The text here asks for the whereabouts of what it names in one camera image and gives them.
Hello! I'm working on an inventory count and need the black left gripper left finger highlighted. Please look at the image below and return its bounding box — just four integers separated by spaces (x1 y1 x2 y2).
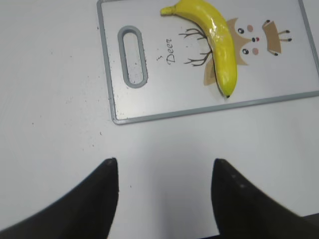
0 158 118 239

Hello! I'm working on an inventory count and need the grey-rimmed deer cutting board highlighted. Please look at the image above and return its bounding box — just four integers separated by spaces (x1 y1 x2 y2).
97 0 319 124

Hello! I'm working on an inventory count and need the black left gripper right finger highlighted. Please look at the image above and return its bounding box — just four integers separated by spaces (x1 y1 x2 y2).
211 158 319 239

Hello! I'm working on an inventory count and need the yellow plastic banana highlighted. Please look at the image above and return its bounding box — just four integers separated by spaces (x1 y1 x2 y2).
160 0 238 98

